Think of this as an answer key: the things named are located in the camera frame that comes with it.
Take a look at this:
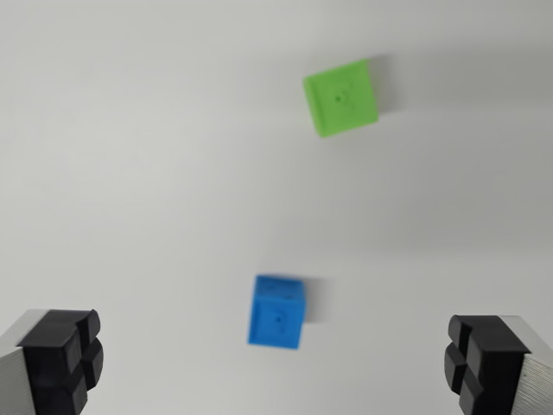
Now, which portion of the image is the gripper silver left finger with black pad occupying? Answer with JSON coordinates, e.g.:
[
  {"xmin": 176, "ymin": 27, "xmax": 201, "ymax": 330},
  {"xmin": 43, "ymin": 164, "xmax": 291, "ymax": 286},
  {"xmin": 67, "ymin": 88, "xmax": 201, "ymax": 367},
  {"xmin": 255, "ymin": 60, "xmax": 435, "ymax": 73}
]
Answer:
[{"xmin": 0, "ymin": 308, "xmax": 105, "ymax": 415}]

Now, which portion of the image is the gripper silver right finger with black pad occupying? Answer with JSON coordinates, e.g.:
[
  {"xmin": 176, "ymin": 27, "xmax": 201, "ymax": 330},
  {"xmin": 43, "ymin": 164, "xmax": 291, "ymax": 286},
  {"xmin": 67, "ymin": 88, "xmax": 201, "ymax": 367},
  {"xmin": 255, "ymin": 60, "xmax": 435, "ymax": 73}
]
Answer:
[{"xmin": 442, "ymin": 314, "xmax": 553, "ymax": 415}]

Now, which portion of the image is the blue cube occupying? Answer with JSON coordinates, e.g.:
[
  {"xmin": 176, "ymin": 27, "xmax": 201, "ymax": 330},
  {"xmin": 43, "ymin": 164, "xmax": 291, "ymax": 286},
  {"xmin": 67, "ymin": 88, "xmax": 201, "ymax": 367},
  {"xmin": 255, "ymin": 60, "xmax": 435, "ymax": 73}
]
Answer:
[{"xmin": 246, "ymin": 273, "xmax": 308, "ymax": 349}]

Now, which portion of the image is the green cube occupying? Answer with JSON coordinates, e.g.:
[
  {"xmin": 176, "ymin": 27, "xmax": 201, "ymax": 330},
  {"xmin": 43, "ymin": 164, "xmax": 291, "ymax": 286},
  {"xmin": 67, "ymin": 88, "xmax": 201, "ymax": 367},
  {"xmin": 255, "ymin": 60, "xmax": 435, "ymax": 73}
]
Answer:
[{"xmin": 302, "ymin": 58, "xmax": 380, "ymax": 139}]

